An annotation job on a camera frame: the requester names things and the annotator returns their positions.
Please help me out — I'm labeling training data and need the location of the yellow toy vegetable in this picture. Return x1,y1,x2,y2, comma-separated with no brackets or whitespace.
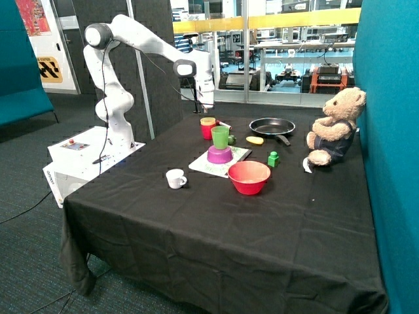
246,136,264,145

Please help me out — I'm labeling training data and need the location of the black pen on cabinet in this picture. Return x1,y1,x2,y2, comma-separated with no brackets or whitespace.
92,155,108,164

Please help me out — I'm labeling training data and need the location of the white ceramic mug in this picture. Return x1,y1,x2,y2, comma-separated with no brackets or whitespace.
166,169,188,190

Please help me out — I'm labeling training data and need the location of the teal sofa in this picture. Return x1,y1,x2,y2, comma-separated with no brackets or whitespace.
1,1,54,126

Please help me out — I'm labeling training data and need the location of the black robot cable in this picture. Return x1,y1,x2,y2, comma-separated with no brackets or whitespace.
0,39,213,225

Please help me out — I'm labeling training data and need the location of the red wall poster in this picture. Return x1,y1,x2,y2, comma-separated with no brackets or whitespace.
15,0,51,37

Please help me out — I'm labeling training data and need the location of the purple upturned plastic bowl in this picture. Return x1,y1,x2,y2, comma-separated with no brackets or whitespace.
207,145,233,164

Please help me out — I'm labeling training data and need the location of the orange black equipment rack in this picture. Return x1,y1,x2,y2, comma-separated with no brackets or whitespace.
309,64,348,94

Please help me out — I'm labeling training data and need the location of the green toy block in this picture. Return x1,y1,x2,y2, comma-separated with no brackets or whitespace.
267,151,280,167

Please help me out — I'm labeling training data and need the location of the red plastic bowl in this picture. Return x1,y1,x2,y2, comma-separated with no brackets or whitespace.
227,161,271,196

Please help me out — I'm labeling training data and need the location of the yellow black sign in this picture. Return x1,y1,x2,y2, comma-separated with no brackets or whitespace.
37,56,63,84

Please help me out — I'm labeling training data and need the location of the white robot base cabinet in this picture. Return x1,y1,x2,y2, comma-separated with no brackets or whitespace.
43,126,145,208

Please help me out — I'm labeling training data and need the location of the black tablecloth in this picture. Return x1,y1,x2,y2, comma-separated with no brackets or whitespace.
60,116,389,313

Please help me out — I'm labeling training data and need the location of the black tripod stand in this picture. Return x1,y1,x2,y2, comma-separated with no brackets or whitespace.
193,99,202,114

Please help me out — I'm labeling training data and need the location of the green speckled cutting board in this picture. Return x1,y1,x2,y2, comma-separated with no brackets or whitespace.
189,146,252,178

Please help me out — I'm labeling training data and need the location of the pink-red plastic cup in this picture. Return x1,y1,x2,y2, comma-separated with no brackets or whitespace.
200,124,215,140

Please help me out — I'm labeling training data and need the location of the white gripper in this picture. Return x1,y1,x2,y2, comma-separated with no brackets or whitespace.
195,77,215,109

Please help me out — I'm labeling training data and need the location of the beige teddy bear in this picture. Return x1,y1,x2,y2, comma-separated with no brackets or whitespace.
302,87,367,173

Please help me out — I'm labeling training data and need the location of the red and white marker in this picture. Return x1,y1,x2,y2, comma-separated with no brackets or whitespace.
215,120,232,130

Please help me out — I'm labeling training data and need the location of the yellow plastic cup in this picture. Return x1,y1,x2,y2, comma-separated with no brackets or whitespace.
200,117,216,126

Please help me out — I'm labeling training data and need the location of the black frying pan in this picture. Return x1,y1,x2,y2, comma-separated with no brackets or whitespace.
249,118,296,146

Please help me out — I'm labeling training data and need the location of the green plastic cup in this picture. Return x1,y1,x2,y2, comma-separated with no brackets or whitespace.
211,126,230,150

